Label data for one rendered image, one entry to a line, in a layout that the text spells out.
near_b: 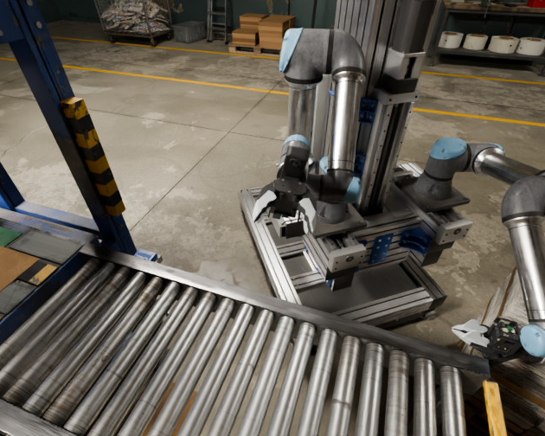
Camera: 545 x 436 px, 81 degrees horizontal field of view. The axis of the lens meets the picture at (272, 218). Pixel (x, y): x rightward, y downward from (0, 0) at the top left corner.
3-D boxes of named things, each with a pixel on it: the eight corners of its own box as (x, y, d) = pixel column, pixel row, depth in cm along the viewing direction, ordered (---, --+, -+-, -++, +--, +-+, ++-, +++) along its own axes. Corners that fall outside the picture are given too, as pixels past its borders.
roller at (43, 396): (153, 279, 112) (150, 271, 109) (38, 425, 78) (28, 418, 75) (141, 276, 113) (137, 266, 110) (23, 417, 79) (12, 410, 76)
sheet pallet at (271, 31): (298, 48, 662) (299, 16, 625) (286, 57, 603) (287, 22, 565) (245, 42, 692) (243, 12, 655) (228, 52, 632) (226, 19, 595)
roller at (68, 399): (169, 285, 110) (166, 275, 107) (59, 435, 77) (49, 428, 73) (157, 281, 111) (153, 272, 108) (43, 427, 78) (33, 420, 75)
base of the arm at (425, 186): (407, 183, 145) (413, 164, 138) (434, 177, 148) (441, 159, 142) (428, 203, 134) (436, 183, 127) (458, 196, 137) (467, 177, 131)
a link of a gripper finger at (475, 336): (458, 320, 92) (493, 330, 90) (450, 330, 96) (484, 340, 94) (458, 330, 90) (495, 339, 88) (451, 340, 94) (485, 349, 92)
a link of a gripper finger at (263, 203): (252, 239, 65) (277, 216, 71) (255, 217, 61) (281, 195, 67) (240, 231, 66) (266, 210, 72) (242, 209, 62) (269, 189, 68)
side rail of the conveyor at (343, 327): (470, 377, 94) (488, 357, 86) (472, 395, 90) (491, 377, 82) (99, 263, 127) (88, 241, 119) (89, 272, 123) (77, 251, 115)
